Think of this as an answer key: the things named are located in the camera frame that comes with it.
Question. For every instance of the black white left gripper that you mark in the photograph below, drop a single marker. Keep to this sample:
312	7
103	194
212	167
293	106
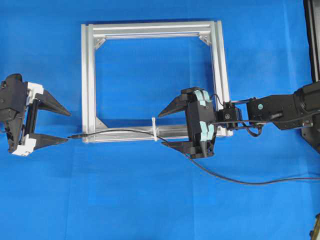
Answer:
19	105

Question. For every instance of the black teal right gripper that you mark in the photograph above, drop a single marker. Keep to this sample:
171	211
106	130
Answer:
200	119

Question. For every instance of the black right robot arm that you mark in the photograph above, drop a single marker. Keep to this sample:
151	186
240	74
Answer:
299	110

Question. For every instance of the yellowish object bottom right corner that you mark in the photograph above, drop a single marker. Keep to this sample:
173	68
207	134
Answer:
315	232

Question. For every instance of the black metal stand at right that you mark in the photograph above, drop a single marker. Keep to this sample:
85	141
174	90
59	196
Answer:
312	42

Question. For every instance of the silver aluminium extrusion frame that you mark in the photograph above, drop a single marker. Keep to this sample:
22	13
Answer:
93	36

